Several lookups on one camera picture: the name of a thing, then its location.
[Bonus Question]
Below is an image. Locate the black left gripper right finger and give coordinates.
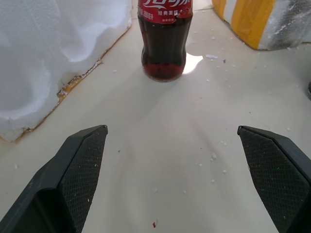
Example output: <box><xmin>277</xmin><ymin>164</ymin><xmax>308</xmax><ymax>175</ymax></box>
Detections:
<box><xmin>237</xmin><ymin>125</ymin><xmax>311</xmax><ymax>233</ymax></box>

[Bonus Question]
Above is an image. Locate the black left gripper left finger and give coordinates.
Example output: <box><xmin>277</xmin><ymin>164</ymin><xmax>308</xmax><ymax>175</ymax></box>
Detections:
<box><xmin>0</xmin><ymin>125</ymin><xmax>108</xmax><ymax>233</ymax></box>

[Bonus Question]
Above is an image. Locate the white foam block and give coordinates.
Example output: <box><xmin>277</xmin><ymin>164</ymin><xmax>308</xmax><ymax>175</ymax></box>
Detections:
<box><xmin>0</xmin><ymin>0</ymin><xmax>133</xmax><ymax>143</ymax></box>

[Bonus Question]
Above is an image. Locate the red label cola bottle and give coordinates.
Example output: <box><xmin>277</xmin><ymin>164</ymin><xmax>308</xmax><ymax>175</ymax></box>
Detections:
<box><xmin>137</xmin><ymin>0</ymin><xmax>194</xmax><ymax>83</ymax></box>

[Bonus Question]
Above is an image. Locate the yellow white wrapped package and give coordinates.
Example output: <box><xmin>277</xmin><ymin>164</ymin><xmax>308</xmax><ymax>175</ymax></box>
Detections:
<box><xmin>211</xmin><ymin>0</ymin><xmax>311</xmax><ymax>51</ymax></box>

